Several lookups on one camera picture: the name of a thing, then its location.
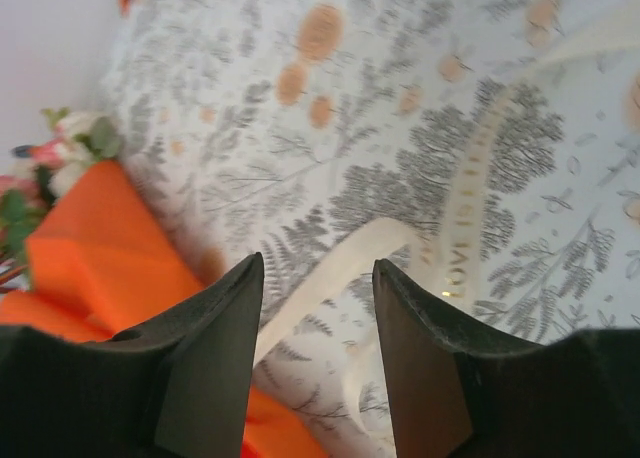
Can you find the peach pink fake flower stem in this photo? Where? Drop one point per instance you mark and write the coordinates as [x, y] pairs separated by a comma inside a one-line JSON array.
[[15, 203]]

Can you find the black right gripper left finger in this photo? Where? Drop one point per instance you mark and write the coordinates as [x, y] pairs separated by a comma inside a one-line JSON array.
[[150, 378]]

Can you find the orange wrapping paper sheet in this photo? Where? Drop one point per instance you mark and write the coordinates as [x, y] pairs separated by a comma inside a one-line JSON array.
[[110, 248]]

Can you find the cream printed ribbon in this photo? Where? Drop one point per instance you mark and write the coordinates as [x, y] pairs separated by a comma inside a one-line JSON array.
[[350, 258]]

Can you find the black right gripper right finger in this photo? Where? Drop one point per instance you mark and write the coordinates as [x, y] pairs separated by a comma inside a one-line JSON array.
[[500, 393]]

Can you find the grey floral tablecloth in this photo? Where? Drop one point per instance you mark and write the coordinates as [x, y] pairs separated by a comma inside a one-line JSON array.
[[300, 143]]

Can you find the cream fake flower stem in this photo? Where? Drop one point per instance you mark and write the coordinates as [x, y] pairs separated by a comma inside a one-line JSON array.
[[75, 128]]

